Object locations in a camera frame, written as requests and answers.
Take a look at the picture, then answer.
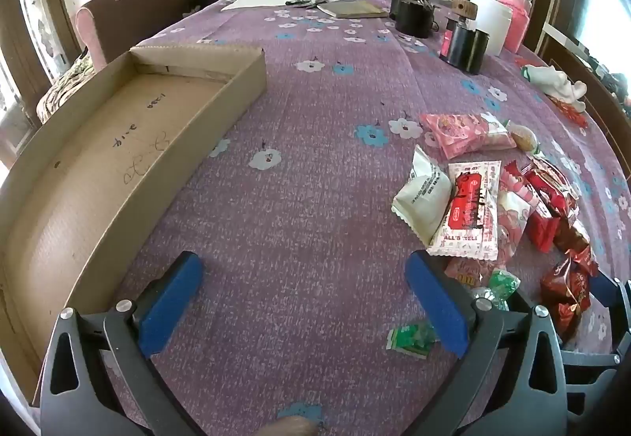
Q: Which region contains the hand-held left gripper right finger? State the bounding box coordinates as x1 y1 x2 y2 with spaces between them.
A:
404 249 570 436

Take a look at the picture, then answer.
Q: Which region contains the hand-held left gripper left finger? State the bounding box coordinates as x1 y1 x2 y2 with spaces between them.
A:
39 250 205 436

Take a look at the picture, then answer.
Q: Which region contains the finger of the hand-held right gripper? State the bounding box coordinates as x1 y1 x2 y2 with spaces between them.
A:
589 275 631 353
559 350 631 417

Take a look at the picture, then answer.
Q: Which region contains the brown red snack packet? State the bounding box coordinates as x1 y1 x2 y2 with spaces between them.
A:
554 219 599 278

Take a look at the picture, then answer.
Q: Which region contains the white snack packet red label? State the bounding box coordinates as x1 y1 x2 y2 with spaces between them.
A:
426 160 502 262

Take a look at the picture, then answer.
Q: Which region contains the bright red snack packet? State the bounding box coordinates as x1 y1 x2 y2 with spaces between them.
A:
524 211 561 253

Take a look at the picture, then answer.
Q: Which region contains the red and white snack packet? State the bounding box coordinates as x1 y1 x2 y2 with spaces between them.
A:
503 157 581 220

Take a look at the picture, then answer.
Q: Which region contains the shallow cardboard box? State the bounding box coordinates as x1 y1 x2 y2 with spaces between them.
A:
0 44 267 407

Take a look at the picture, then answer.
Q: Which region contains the clear round pastry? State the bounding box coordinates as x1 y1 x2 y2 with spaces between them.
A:
510 124 539 153

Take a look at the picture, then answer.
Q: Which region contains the person's left hand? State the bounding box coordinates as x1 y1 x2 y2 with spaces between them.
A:
261 416 317 436

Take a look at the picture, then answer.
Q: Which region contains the red paper item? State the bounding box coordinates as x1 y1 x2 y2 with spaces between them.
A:
549 95 590 128

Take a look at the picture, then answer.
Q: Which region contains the purple floral tablecloth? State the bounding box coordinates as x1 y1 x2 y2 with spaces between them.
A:
0 0 631 436

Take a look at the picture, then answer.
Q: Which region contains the black equipment on ledge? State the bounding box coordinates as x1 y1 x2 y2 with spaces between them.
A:
599 68 631 114

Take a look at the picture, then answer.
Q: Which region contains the patterned cushion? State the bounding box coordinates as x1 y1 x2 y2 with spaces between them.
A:
35 56 106 124

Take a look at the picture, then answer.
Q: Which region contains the wooden side ledge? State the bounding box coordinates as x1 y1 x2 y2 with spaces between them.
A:
537 22 631 155

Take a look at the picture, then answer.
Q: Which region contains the black device with wooden knob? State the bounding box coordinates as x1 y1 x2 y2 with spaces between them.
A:
389 0 437 38
440 0 490 75

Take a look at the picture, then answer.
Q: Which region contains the pink thermos bottle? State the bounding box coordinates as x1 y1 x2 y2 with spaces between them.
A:
497 0 534 54

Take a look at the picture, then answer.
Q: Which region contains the white plastic container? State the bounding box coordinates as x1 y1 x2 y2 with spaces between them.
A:
468 0 514 57

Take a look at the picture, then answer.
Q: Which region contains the bright window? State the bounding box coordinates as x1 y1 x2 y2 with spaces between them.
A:
574 0 631 77

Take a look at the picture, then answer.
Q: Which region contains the brown armchair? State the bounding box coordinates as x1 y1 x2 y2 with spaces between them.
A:
75 0 207 72

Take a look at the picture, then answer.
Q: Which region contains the olive notebook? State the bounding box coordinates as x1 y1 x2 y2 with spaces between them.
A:
316 1 390 20

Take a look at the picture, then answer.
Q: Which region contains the wooden glass door cabinet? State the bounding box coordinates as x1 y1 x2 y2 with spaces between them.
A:
0 0 82 131

